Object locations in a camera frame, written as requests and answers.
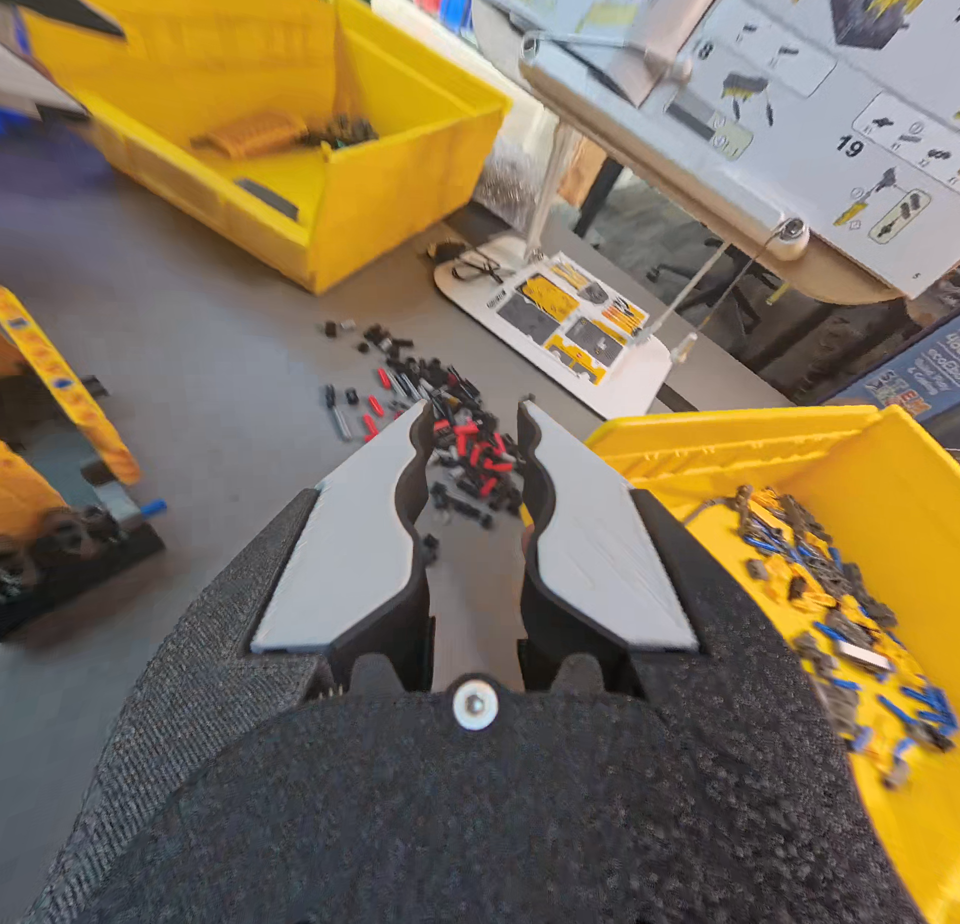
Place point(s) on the pile of small lego pins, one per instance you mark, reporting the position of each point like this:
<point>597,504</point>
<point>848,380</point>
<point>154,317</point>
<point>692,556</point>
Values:
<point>472,444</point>

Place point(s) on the yellow plastic storage bin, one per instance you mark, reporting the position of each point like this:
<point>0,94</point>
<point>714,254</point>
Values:
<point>900,489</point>
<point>375,212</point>

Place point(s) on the printed lego set box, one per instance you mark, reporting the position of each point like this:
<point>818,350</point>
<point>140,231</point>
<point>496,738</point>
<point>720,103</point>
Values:
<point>915,377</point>

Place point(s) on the partly built yellow lego model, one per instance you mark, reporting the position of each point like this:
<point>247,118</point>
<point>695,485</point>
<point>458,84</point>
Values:
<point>67,384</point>

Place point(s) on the metal spring clip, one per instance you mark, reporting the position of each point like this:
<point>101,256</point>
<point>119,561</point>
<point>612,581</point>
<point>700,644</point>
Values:
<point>600,39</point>
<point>791,231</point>

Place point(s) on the large lego instruction sheet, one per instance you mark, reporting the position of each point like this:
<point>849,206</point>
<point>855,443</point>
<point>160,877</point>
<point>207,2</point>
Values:
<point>825,99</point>

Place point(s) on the blue plastic storage bin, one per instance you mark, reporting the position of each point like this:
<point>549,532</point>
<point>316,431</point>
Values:
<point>13,122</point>

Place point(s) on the stack of blue crates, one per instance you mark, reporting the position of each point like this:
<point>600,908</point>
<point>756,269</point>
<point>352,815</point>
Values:
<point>455,2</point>

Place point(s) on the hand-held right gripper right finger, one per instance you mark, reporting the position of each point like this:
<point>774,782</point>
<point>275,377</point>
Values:
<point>607,564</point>

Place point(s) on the clear bag of small parts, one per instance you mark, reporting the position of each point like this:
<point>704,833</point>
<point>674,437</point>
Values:
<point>510,182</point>

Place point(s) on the white book stand with stickers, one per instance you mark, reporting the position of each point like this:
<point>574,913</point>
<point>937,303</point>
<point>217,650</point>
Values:
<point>675,159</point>

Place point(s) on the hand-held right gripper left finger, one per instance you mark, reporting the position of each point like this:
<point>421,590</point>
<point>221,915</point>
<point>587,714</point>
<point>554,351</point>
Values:
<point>345,564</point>

